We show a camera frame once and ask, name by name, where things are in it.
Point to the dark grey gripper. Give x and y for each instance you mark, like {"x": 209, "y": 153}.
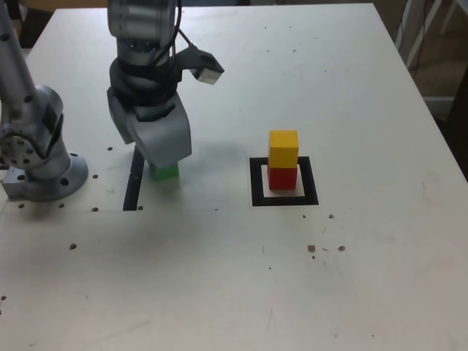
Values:
{"x": 153, "y": 111}

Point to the green cube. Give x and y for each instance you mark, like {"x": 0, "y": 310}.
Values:
{"x": 166, "y": 173}

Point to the yellow cube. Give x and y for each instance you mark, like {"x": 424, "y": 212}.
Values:
{"x": 283, "y": 151}

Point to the red cube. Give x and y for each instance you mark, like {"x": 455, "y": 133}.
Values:
{"x": 281, "y": 179}

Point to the black tape square outline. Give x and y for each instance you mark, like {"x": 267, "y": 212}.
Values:
{"x": 256, "y": 190}

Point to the black tape strip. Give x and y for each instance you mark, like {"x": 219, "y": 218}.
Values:
{"x": 131, "y": 190}

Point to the white furniture leg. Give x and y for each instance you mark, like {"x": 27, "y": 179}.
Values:
{"x": 421, "y": 34}
{"x": 449, "y": 16}

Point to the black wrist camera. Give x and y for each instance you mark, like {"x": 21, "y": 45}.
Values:
{"x": 210, "y": 77}

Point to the white floor rail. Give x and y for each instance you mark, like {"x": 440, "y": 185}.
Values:
{"x": 438, "y": 98}

